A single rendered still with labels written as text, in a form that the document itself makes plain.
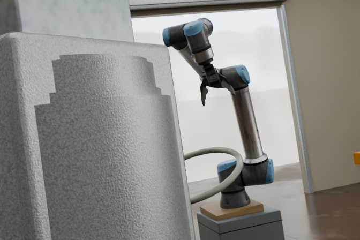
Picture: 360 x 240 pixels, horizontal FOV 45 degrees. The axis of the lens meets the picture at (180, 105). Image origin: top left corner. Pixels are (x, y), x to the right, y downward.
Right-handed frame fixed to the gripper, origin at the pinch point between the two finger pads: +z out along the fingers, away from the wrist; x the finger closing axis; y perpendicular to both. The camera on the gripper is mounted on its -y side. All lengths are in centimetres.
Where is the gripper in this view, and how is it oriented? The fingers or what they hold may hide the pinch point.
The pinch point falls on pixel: (219, 102)
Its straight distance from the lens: 196.2
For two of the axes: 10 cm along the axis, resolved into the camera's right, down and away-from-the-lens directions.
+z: 3.4, 9.0, 2.8
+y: -0.1, -3.0, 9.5
